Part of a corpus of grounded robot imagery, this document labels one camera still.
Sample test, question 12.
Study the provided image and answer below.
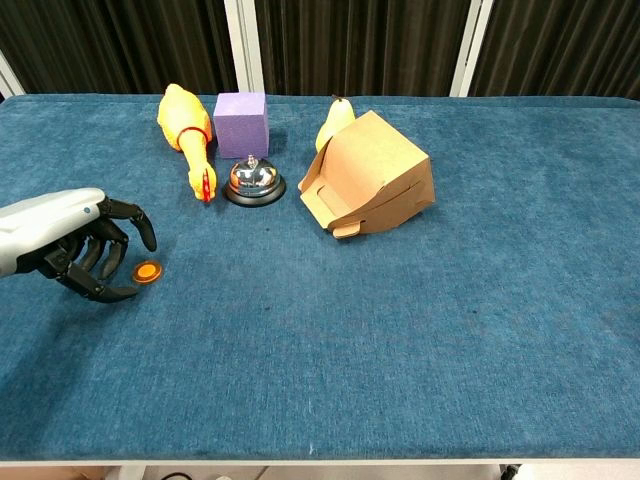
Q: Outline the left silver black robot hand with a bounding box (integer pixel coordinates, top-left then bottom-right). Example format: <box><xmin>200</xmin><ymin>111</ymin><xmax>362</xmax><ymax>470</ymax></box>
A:
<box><xmin>0</xmin><ymin>187</ymin><xmax>158</xmax><ymax>305</ymax></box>

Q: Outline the small orange disc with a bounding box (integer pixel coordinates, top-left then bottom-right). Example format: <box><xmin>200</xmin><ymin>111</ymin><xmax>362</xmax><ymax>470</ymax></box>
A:
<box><xmin>132</xmin><ymin>260</ymin><xmax>164</xmax><ymax>287</ymax></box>

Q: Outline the yellow rubber chicken toy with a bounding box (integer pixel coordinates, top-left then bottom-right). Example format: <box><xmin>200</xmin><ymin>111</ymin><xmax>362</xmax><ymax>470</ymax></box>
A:
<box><xmin>157</xmin><ymin>83</ymin><xmax>218</xmax><ymax>204</ymax></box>

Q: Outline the silver desk bell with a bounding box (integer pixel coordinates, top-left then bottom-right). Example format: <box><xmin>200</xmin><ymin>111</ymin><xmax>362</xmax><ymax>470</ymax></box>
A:
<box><xmin>221</xmin><ymin>155</ymin><xmax>288</xmax><ymax>208</ymax></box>

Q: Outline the purple foam cube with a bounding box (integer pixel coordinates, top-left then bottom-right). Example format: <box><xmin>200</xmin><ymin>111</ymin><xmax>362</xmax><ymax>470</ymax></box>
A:
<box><xmin>212</xmin><ymin>92</ymin><xmax>271</xmax><ymax>160</ymax></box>

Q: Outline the blue table cloth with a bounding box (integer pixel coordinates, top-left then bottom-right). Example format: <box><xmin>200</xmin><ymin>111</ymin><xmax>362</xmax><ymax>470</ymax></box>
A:
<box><xmin>0</xmin><ymin>93</ymin><xmax>640</xmax><ymax>462</ymax></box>

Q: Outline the yellow pear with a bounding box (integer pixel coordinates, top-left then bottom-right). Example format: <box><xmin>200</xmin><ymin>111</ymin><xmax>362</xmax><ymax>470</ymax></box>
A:
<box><xmin>314</xmin><ymin>94</ymin><xmax>357</xmax><ymax>153</ymax></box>

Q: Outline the brown cardboard box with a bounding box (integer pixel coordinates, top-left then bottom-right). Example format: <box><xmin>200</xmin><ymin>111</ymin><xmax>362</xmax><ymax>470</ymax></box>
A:
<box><xmin>297</xmin><ymin>110</ymin><xmax>436</xmax><ymax>242</ymax></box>

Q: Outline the black pleated curtain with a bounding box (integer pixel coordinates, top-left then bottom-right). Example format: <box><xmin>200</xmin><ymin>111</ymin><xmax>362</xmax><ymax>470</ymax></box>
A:
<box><xmin>0</xmin><ymin>0</ymin><xmax>640</xmax><ymax>100</ymax></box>

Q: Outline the white vertical frame post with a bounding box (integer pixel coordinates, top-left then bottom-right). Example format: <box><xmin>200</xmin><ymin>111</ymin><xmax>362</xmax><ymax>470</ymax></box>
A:
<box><xmin>0</xmin><ymin>51</ymin><xmax>26</xmax><ymax>100</ymax></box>
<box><xmin>223</xmin><ymin>0</ymin><xmax>266</xmax><ymax>95</ymax></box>
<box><xmin>448</xmin><ymin>0</ymin><xmax>495</xmax><ymax>98</ymax></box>

